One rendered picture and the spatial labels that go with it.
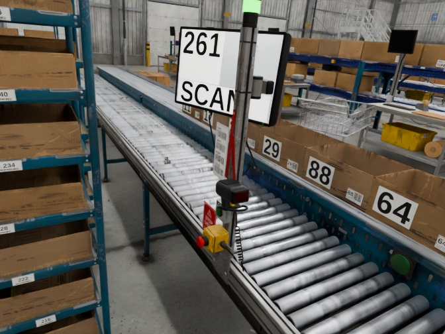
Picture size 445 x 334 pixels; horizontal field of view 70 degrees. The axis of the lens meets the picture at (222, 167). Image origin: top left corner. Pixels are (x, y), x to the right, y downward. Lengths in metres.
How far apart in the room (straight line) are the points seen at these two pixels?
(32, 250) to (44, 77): 0.57
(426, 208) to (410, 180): 0.35
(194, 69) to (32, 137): 0.62
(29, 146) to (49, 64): 0.25
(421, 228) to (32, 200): 1.32
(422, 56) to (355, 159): 4.82
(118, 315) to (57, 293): 0.77
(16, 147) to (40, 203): 0.19
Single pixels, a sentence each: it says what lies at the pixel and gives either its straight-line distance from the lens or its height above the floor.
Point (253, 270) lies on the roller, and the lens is 1.24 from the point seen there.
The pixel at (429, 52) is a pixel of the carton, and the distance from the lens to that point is 6.49.
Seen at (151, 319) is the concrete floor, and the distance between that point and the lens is 2.07.
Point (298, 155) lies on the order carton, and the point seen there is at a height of 0.99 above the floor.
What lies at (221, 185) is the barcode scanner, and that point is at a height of 1.08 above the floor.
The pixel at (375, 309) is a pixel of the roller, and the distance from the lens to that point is 1.24.
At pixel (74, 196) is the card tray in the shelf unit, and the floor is 0.99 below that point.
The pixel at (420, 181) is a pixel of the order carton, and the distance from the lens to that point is 1.66.
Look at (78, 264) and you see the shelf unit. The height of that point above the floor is 0.74.
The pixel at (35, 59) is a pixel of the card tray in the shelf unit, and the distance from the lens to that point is 1.06.
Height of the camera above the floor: 1.51
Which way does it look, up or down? 21 degrees down
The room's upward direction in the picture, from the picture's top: 5 degrees clockwise
